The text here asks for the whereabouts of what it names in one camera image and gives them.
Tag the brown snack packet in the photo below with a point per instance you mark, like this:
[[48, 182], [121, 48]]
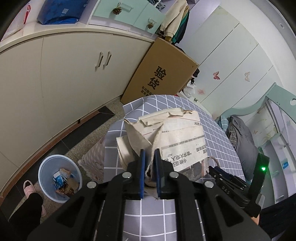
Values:
[[70, 188]]

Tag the blue white packet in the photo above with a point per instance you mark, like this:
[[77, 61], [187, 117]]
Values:
[[59, 179]]

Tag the large cardboard box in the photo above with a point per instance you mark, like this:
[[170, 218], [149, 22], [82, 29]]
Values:
[[161, 67]]

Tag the pink butterfly sticker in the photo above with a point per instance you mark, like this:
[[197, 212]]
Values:
[[216, 75]]

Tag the pinecone drawer knob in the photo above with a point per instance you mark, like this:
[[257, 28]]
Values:
[[150, 26], [117, 11]]

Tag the pink flower sticker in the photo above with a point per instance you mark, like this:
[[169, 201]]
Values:
[[201, 91]]

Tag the beige paper bag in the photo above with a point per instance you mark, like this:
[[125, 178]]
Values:
[[175, 136]]

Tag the blue plastic bag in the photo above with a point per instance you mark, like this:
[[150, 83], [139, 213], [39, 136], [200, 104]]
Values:
[[62, 11]]

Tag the pile of dark and white clothes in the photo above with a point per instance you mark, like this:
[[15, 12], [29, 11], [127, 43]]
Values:
[[190, 85]]

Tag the beige butterfly sticker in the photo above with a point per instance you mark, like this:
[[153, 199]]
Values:
[[247, 77]]

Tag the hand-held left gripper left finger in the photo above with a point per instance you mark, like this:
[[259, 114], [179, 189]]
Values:
[[142, 171]]

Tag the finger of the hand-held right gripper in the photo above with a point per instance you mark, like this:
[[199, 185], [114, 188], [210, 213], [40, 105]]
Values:
[[227, 179]]

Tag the mint green drawer unit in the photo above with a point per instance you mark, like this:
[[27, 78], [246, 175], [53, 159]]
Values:
[[136, 14]]

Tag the cream cabinet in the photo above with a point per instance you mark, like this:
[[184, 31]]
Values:
[[57, 92]]

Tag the white bag with red print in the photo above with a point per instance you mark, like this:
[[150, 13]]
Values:
[[20, 20]]

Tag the cream hanging jacket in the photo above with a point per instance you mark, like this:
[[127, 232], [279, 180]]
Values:
[[173, 18]]

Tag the green hanging garment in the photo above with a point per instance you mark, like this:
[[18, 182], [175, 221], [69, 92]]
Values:
[[182, 30]]

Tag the person's right forearm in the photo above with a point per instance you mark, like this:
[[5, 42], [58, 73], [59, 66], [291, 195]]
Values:
[[277, 222]]

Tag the plaid cloth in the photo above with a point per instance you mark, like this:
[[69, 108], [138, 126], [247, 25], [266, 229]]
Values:
[[225, 129]]

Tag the mint green bed frame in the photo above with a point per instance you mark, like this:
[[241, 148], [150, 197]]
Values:
[[270, 102]]

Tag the grey checked tablecloth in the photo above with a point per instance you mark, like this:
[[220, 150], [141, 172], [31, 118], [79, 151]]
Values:
[[212, 132]]

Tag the white wardrobe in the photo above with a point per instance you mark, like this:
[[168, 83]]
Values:
[[231, 46]]

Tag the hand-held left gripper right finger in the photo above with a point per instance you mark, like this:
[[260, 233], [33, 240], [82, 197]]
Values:
[[157, 171]]

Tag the grey clothing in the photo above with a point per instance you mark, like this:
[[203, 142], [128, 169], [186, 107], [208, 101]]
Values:
[[242, 143]]

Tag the light blue plastic bucket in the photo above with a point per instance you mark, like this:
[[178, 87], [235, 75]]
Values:
[[46, 166]]

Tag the person's leg in black trousers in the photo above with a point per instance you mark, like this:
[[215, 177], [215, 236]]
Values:
[[25, 213]]

